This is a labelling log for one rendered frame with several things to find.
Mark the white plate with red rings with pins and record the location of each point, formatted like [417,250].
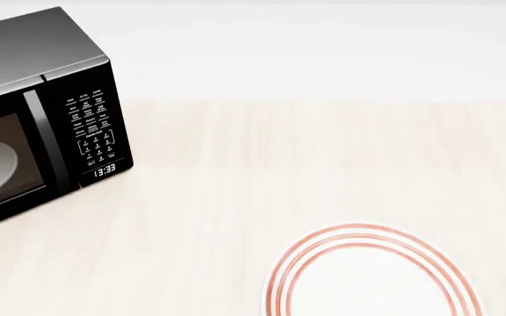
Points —
[371,279]

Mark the black microwave oven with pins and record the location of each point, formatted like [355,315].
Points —
[38,108]

